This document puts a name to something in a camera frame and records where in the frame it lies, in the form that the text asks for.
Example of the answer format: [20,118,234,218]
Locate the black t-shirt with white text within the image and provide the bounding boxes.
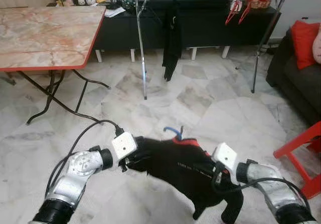
[128,136,245,223]

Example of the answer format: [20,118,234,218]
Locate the clothes hanger with blue hook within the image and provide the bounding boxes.
[164,126,200,146]

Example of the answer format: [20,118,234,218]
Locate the red plastic stool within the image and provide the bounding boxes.
[273,121,321,199]

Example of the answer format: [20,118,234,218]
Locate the dark sofa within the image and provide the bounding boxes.
[266,29,321,127]

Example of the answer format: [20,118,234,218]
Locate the black t-shirt with small logo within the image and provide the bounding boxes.
[162,6,184,82]

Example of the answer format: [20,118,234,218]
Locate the black low TV cabinet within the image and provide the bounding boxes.
[48,0,281,62]

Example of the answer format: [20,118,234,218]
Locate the marble-top folding table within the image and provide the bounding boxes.
[0,6,112,125]

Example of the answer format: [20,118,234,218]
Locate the white papers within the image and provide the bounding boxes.
[103,6,126,18]

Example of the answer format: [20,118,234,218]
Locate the red cushion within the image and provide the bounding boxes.
[291,20,320,70]

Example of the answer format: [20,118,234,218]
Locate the pink plush cushion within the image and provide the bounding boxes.
[312,26,321,64]

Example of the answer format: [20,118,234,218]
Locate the black pouch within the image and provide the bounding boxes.
[109,0,127,8]

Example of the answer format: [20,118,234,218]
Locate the white pink ornament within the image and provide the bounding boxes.
[230,0,242,12]

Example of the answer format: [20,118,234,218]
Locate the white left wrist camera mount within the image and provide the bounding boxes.
[111,132,138,160]

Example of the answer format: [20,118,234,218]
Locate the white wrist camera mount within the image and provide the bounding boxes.
[111,132,138,160]
[212,143,239,172]

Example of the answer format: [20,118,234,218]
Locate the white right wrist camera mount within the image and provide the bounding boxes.
[212,143,239,172]

